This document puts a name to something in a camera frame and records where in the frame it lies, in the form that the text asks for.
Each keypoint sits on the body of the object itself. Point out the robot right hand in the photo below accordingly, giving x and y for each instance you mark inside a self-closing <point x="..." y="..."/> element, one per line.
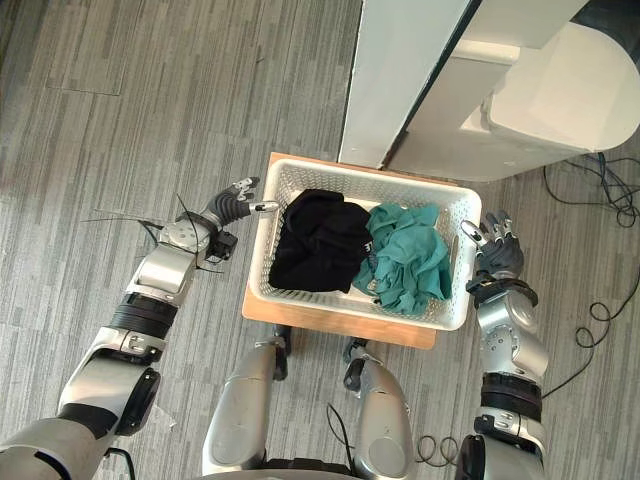
<point x="500" y="255"/>

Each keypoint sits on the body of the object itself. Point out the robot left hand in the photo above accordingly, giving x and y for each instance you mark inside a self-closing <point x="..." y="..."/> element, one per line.
<point x="227" y="206"/>

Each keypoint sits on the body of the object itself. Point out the white perforated laundry basket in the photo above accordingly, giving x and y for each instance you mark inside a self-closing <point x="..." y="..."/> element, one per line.
<point x="452" y="235"/>

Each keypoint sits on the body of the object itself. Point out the teal garment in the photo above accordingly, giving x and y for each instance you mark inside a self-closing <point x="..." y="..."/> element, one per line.
<point x="410" y="260"/>

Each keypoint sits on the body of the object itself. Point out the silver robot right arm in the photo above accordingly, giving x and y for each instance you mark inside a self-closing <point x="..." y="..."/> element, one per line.
<point x="510" y="350"/>

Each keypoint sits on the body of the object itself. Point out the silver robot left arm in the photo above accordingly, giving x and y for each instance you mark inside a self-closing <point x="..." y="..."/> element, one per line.
<point x="125" y="320"/>

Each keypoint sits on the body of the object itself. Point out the white washing machine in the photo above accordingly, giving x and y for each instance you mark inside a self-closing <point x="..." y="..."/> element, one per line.
<point x="550" y="90"/>

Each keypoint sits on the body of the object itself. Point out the black garment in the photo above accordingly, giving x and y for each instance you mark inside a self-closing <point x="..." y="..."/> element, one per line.
<point x="320" y="240"/>

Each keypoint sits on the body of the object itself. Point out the wooden stool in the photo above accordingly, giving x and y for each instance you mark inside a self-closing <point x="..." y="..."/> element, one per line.
<point x="350" y="332"/>

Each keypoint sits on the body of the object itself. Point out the silver robot right leg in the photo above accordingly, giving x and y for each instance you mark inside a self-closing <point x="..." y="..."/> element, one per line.
<point x="385" y="420"/>

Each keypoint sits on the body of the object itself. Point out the silver robot leg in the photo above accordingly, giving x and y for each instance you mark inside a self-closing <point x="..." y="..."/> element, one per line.
<point x="240" y="415"/>
<point x="385" y="420"/>

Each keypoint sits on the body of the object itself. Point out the silver robot left leg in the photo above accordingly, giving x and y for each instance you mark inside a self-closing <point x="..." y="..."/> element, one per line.
<point x="240" y="415"/>

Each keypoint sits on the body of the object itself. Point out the white upright panel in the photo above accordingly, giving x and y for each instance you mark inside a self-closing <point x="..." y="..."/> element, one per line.
<point x="395" y="65"/>

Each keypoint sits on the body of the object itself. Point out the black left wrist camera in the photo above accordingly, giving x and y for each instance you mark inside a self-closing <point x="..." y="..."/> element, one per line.
<point x="224" y="244"/>

